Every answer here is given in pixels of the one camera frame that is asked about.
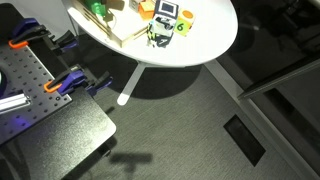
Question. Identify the orange block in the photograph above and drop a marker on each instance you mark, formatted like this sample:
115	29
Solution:
146	11

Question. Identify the black cart platform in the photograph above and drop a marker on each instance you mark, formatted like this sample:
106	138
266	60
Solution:
66	136

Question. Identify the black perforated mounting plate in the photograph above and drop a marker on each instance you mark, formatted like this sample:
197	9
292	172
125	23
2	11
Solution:
25	71

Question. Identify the small beige block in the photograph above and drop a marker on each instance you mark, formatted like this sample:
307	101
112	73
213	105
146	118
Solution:
134	4

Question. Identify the aluminium extrusion bar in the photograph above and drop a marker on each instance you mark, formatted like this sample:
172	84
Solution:
13	101

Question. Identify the navy and white cube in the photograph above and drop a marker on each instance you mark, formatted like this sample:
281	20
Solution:
166	9

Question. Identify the purple clamp with orange tip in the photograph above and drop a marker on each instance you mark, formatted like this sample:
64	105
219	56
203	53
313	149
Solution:
28	30
71	80

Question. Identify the green block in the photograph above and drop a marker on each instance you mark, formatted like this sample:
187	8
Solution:
96	7

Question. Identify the yellow-green cube with number six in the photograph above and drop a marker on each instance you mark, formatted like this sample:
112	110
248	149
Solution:
182	26

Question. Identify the metal door frame rail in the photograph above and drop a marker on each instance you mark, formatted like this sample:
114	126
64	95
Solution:
280	77

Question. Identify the white picture cube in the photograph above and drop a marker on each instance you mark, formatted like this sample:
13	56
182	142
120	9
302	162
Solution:
163	27

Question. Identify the wooden tray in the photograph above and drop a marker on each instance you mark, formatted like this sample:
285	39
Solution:
123	26

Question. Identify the dark floor vent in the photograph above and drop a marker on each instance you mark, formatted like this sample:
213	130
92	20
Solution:
244	140

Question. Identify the white table leg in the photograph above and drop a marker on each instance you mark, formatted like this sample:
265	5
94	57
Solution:
131	81

